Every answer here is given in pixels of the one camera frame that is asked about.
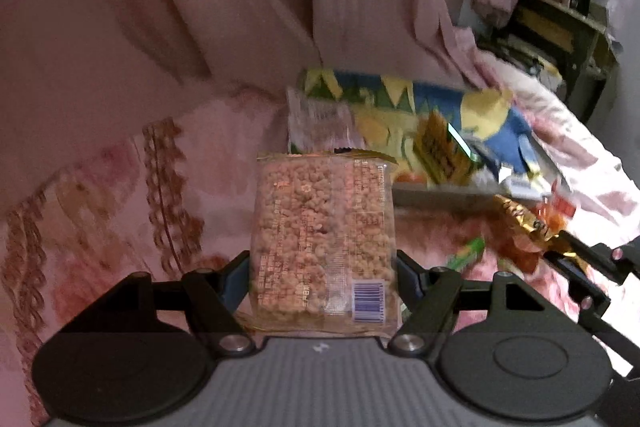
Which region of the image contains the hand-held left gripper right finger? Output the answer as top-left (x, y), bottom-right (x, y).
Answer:
top-left (389, 252), bottom-right (576, 356)

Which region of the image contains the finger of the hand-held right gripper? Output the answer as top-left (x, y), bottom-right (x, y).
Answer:
top-left (554, 230), bottom-right (640, 285)
top-left (544, 251), bottom-right (633, 364)

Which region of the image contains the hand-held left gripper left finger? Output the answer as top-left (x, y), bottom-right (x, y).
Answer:
top-left (57, 252), bottom-right (256, 355)

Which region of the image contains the gold candy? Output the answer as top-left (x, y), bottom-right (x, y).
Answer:
top-left (492, 194), bottom-right (576, 259)

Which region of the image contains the puffed rice cake packet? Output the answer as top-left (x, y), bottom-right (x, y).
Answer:
top-left (249, 149), bottom-right (402, 339)

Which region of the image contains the yellow snack packet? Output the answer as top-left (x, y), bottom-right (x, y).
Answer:
top-left (412, 112), bottom-right (483, 186)

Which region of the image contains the colourful cardboard box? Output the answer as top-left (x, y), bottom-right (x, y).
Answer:
top-left (287, 67), bottom-right (572, 214)

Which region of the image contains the clear white snack packet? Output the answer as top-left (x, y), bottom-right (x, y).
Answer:
top-left (286, 87), bottom-right (357, 154)

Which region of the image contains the green snack stick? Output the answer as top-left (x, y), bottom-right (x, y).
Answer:
top-left (444, 237), bottom-right (487, 271)

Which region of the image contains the orange red snack packet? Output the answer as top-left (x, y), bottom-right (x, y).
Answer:
top-left (499, 198), bottom-right (577, 274)

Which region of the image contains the pink floral bedsheet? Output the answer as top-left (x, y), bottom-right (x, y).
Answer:
top-left (0, 49), bottom-right (640, 427)

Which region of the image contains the dark wooden desk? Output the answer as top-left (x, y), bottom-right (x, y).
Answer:
top-left (492, 0), bottom-right (622, 130)

